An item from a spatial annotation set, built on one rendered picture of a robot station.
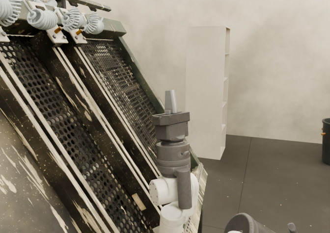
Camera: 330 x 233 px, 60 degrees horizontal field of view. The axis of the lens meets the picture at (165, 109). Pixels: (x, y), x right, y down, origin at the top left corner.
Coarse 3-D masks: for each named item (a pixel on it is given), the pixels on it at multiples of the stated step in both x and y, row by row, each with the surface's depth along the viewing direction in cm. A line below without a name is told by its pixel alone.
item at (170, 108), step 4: (168, 92) 73; (172, 92) 73; (168, 96) 73; (172, 96) 73; (168, 100) 73; (172, 100) 73; (168, 104) 74; (172, 104) 73; (168, 108) 74; (172, 108) 73; (168, 112) 73; (172, 112) 73
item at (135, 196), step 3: (132, 195) 123; (135, 195) 123; (135, 198) 123; (138, 198) 123; (135, 201) 123; (138, 201) 123; (141, 201) 123; (138, 204) 123; (141, 204) 123; (141, 207) 123; (144, 207) 123; (141, 210) 124
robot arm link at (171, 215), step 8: (192, 176) 76; (192, 184) 74; (192, 192) 74; (192, 200) 75; (168, 208) 80; (176, 208) 80; (192, 208) 77; (168, 216) 77; (176, 216) 77; (184, 216) 76; (168, 224) 76; (176, 224) 76
